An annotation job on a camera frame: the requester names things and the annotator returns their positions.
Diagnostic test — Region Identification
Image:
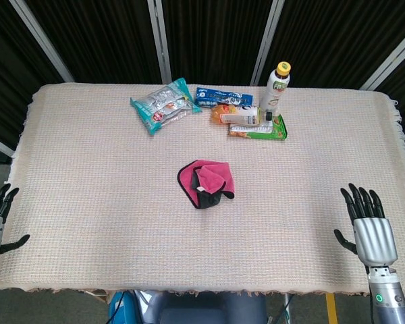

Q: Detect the pink black-edged cloth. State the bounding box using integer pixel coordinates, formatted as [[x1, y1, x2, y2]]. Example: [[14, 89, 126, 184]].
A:
[[177, 159, 236, 210]]

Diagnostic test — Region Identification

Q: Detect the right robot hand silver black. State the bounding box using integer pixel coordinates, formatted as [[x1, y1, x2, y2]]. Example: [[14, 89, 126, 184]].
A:
[[333, 183, 398, 267]]

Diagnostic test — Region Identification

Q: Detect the teal and silver snack bag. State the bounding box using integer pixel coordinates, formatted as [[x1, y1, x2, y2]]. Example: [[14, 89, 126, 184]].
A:
[[130, 77, 203, 136]]

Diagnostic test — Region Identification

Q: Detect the blue cookie package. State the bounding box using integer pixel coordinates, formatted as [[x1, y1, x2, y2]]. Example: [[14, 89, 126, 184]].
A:
[[194, 86, 254, 109]]

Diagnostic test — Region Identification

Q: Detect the white drink bottle yellow cap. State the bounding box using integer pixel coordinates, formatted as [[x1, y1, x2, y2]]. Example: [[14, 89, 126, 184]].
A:
[[259, 61, 292, 113]]

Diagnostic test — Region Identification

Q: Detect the blue plastic object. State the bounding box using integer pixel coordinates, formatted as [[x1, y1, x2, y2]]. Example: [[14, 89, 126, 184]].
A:
[[107, 290, 139, 324]]

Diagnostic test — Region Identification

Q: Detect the grey-blue robot torso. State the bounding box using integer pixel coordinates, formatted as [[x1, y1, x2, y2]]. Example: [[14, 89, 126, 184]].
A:
[[134, 290, 268, 324]]

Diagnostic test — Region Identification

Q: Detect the beige woven tablecloth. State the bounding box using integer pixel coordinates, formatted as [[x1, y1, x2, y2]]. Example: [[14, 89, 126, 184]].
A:
[[0, 82, 405, 296]]

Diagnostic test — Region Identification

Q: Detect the orange label bottle black cap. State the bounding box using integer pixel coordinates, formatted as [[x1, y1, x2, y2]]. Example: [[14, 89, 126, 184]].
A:
[[210, 103, 274, 126]]

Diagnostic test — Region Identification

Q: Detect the green snack package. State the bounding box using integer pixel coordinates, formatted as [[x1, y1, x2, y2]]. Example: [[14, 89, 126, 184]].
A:
[[227, 113, 288, 141]]

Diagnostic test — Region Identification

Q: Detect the metal table leg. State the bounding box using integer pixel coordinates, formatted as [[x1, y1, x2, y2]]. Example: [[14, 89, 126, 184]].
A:
[[273, 293, 295, 324]]

